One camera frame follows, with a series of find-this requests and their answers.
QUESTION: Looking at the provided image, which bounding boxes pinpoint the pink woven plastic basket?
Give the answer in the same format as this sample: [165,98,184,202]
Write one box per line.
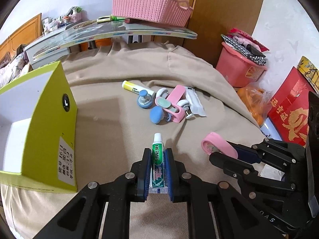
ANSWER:
[111,0,193,27]

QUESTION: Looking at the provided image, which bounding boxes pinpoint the yellow white lip balm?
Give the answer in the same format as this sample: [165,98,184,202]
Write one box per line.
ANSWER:
[122,80,156,97]

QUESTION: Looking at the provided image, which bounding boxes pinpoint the bed with floral quilt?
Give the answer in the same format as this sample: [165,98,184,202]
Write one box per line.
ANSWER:
[0,53,32,88]

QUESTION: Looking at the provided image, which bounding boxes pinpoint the white round stamp lower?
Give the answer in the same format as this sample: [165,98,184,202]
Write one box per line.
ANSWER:
[177,99,190,111]

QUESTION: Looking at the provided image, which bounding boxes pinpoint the small white knob stamp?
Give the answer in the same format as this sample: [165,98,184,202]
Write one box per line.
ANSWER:
[185,112,195,120]

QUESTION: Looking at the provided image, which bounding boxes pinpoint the printed folding table board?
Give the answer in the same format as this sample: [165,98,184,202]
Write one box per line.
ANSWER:
[25,20,197,64]

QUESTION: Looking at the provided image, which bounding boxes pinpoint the toiletries cluster on cabinet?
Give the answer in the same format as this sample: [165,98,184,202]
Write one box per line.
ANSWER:
[42,6,82,34]

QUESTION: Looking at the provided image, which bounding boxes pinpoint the pink plastic bucket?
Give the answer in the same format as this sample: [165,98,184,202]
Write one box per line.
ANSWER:
[216,42,267,88]

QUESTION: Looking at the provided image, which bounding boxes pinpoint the lime green cardboard box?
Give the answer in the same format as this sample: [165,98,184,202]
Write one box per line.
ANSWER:
[1,61,77,193]

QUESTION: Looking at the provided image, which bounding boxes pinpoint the bag of oranges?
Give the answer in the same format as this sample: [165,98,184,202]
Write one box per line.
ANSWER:
[237,83,272,127]

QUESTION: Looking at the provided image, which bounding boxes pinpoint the pink nail clipper case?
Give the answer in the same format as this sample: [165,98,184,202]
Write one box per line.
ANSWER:
[201,132,238,159]

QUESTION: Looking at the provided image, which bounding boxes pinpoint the blue round stamp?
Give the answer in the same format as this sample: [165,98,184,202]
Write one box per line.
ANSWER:
[137,90,155,109]
[149,106,172,124]

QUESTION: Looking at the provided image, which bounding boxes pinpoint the wooden bed headboard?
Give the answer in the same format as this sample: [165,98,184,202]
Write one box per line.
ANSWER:
[0,14,43,59]

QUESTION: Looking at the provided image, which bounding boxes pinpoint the red gift box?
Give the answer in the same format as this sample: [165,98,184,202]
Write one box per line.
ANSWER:
[268,67,315,147]

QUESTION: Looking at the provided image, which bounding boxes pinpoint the wooden wardrobe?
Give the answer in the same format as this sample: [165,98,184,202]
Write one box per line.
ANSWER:
[151,0,263,65]

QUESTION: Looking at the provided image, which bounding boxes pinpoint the white round stamp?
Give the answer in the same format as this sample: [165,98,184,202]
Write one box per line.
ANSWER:
[156,87,169,99]
[177,99,190,111]

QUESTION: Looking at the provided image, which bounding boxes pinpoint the blue round stamp upright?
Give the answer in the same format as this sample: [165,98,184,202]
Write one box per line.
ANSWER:
[137,90,155,109]

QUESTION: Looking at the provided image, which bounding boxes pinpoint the pink open clipper case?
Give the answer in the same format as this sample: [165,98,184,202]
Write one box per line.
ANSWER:
[155,85,185,123]

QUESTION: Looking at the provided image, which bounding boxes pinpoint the green white toothpaste tube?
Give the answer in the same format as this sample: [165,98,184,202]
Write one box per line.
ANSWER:
[149,133,168,194]

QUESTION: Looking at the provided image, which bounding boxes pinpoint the beige cloth table cover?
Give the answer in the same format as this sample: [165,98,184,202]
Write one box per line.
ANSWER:
[1,42,264,238]

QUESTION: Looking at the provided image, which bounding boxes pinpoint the white round stamp upper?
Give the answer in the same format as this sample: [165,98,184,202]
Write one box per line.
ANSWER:
[156,87,169,99]

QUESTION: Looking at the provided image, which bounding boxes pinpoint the white sachet packet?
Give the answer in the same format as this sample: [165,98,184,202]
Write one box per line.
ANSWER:
[185,86,207,117]

